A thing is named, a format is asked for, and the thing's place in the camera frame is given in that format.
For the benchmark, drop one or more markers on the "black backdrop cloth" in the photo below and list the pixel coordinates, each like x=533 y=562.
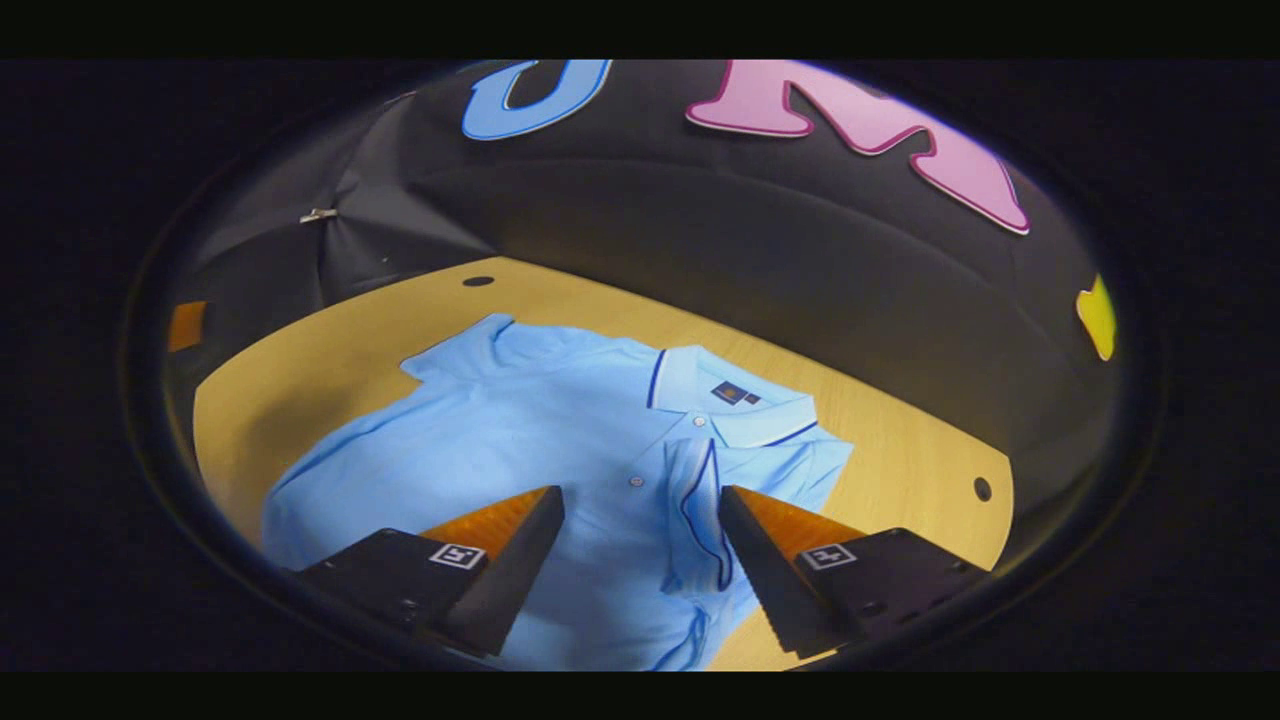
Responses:
x=700 y=220

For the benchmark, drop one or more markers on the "light blue T-shirt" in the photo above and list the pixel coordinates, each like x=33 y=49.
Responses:
x=520 y=430

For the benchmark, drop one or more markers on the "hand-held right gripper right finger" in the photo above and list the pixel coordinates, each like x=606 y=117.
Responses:
x=760 y=570

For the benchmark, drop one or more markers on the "white cloth clip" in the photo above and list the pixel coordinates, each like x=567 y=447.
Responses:
x=318 y=215

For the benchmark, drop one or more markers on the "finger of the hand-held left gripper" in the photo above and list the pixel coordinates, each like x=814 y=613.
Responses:
x=187 y=326

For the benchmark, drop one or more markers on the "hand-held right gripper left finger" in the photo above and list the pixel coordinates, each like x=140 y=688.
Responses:
x=520 y=570

